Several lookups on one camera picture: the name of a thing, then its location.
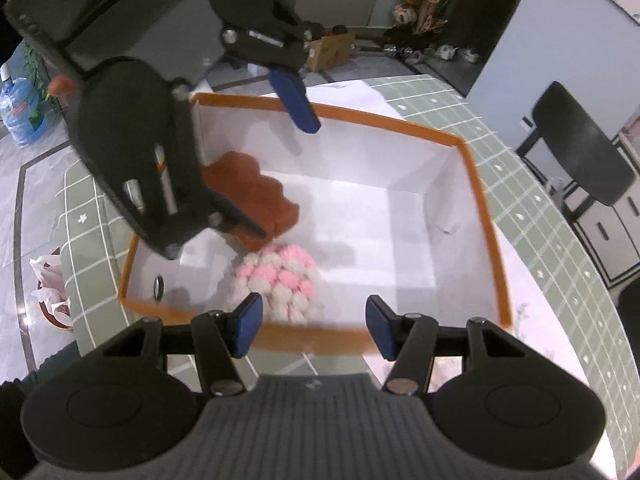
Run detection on row of shoes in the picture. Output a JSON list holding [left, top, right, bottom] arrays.
[[404, 44, 482, 65]]

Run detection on black chair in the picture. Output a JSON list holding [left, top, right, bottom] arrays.
[[515, 81, 636, 221]]

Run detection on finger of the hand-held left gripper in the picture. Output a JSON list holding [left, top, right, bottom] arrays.
[[220, 10, 322, 135], [120, 85, 268, 261]]

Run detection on white cabinet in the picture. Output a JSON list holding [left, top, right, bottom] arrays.
[[570, 192, 640, 288]]

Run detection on green plant leaves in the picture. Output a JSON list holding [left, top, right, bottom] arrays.
[[22, 42, 68, 128]]

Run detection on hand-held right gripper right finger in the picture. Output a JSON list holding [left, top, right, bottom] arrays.
[[366, 296, 526, 396]]

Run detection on white plastic bag on basket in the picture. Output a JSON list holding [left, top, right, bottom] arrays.
[[29, 246, 75, 332]]

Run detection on cardboard box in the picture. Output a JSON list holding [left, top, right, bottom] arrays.
[[305, 32, 357, 72]]

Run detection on orange-rimmed white box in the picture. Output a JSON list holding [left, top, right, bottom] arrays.
[[117, 91, 513, 356]]

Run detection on pink and white pompom ball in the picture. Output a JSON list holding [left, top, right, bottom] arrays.
[[231, 243, 323, 326]]

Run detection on rust brown plush cloth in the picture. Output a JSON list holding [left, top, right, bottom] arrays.
[[200, 151, 301, 251]]

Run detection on blue water bottle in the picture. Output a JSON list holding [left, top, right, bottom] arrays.
[[0, 77, 48, 148]]

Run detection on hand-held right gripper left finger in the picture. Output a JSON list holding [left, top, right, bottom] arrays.
[[102, 292, 264, 397]]

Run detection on person's dark clothing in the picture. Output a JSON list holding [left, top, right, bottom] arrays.
[[0, 345, 83, 480]]

